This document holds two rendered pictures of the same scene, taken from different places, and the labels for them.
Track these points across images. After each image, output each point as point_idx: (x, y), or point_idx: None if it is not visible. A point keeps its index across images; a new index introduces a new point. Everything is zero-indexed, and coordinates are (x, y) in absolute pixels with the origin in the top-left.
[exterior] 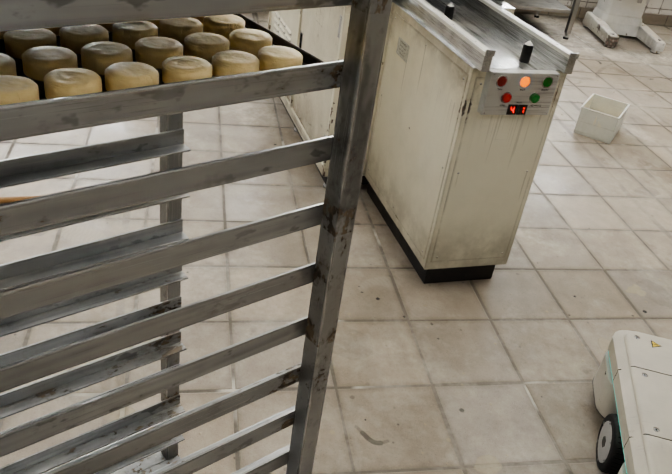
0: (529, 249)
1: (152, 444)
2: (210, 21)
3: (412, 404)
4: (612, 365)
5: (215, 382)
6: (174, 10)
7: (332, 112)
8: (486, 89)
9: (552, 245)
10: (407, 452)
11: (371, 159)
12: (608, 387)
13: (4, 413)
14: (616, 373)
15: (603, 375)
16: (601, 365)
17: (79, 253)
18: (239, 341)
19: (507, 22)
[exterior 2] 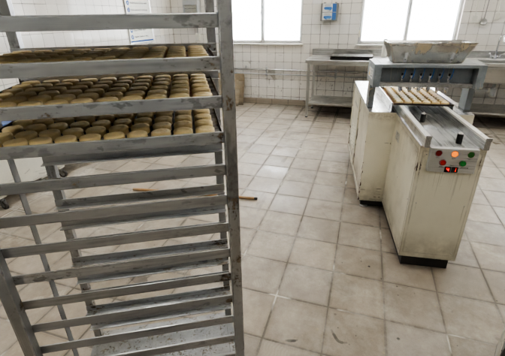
0: (480, 255)
1: (155, 289)
2: (195, 116)
3: (368, 327)
4: (503, 336)
5: (269, 289)
6: (136, 110)
7: (362, 167)
8: (429, 157)
9: (498, 256)
10: (355, 352)
11: (384, 193)
12: (500, 350)
13: (149, 273)
14: (503, 341)
15: (500, 342)
16: (501, 335)
17: (179, 211)
18: (288, 273)
19: (458, 122)
